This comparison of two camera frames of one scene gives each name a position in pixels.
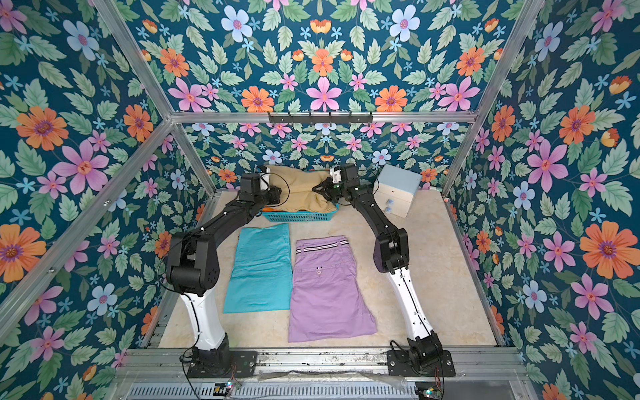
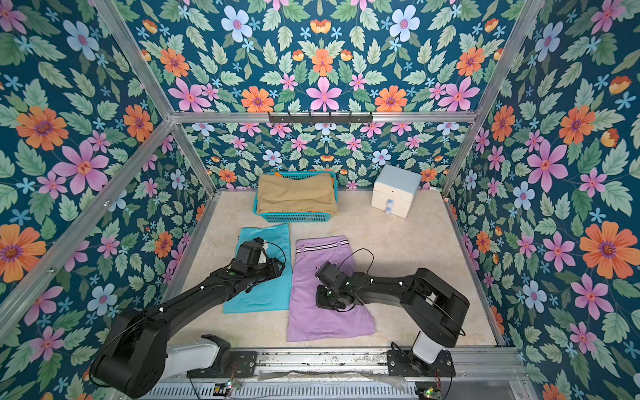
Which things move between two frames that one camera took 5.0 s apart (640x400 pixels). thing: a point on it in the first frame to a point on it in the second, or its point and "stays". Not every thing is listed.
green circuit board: [220, 389] stays
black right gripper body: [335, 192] to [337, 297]
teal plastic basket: [300, 215] to [300, 174]
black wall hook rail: [318, 119] stays
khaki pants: [297, 187] stays
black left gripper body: [265, 197] to [262, 271]
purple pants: [325, 301] stays
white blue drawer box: [394, 190] stays
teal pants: [262, 273] stays
